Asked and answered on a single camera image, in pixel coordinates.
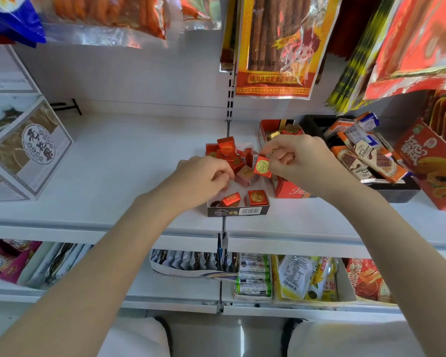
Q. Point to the person's left hand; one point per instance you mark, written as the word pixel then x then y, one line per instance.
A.
pixel 189 185

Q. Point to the person's right hand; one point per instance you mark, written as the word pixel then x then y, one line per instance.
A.
pixel 312 167

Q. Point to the red Filer candy box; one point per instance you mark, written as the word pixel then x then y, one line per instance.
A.
pixel 290 191

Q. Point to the red square candy piece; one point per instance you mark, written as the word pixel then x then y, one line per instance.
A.
pixel 262 166

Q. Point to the heap of gold candies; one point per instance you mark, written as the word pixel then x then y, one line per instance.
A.
pixel 273 134

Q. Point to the cluster of red square candies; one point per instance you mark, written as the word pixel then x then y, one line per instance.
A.
pixel 226 144

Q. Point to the white box of red chocolates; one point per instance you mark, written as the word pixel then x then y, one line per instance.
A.
pixel 241 211

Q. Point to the wafer bar packets group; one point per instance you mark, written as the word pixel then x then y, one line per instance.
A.
pixel 371 156

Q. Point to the black plastic tray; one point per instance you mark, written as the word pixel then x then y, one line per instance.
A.
pixel 397 193

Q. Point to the person's right forearm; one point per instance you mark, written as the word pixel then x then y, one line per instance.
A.
pixel 405 263

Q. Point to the person's left forearm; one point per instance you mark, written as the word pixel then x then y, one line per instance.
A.
pixel 78 293

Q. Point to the white metal shelf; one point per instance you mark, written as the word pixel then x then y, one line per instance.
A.
pixel 133 163

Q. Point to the red cardboard display box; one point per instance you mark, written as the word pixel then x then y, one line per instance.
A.
pixel 420 156

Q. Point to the printed jar display box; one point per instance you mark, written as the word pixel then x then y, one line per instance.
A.
pixel 37 144

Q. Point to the yellow black striped bags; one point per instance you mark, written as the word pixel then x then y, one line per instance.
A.
pixel 353 78

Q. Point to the stack of green white packets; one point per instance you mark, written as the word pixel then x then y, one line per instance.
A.
pixel 252 278

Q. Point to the yellow red bag brown sticks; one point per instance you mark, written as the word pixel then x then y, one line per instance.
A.
pixel 275 52

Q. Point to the red orange snack packets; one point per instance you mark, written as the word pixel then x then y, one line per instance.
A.
pixel 364 280

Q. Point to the dark brown snack bag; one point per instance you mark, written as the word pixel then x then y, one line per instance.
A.
pixel 228 52

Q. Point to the black metal hook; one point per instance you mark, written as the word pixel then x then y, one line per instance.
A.
pixel 68 105

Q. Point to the dark red snack bag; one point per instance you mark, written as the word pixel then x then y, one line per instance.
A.
pixel 356 22

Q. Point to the red orange snack bag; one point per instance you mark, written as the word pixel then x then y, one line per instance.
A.
pixel 412 44

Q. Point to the clear green print snack bag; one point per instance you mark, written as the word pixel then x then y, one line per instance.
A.
pixel 197 9

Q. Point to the clear bag of orange sticks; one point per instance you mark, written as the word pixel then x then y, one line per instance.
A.
pixel 107 11

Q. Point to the pile of pink snack packets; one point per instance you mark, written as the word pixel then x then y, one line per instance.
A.
pixel 3 260

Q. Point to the white blue snack bag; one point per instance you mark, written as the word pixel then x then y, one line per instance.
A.
pixel 15 18

